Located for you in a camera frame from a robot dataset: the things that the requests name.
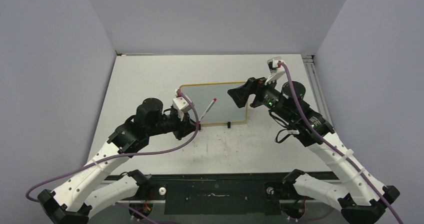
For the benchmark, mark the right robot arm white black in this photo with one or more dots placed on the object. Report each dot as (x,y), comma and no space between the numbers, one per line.
(360,197)

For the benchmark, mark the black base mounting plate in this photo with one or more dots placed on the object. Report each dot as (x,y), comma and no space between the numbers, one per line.
(224,194)

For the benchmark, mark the yellow framed whiteboard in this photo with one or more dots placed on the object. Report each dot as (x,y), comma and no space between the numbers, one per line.
(224,110)

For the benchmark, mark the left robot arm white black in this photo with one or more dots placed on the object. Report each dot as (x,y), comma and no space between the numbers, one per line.
(80,198)

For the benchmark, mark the aluminium rail right side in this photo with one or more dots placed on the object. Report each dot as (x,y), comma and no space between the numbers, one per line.
(309,63)

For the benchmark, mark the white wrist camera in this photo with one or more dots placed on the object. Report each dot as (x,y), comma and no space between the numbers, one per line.
(275,65)
(182,106)

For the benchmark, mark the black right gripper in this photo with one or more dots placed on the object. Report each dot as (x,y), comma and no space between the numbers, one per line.
(240,95)

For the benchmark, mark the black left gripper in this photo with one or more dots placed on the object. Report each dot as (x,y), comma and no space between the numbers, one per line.
(184,127)

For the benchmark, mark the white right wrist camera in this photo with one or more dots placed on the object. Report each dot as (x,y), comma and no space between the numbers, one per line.
(275,65)

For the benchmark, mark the white marker pen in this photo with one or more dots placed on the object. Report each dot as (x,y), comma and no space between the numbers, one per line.
(207,110)

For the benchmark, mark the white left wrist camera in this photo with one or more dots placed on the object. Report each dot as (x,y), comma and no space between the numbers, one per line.
(182,106)

